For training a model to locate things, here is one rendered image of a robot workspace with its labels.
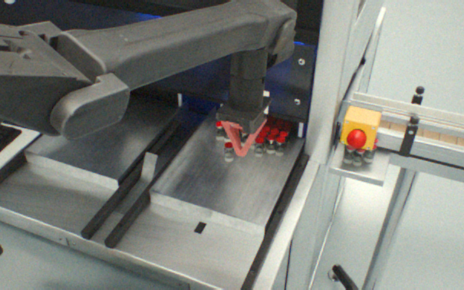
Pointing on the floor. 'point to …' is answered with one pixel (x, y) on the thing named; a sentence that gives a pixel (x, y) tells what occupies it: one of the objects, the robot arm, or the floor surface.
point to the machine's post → (322, 126)
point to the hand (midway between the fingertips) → (241, 151)
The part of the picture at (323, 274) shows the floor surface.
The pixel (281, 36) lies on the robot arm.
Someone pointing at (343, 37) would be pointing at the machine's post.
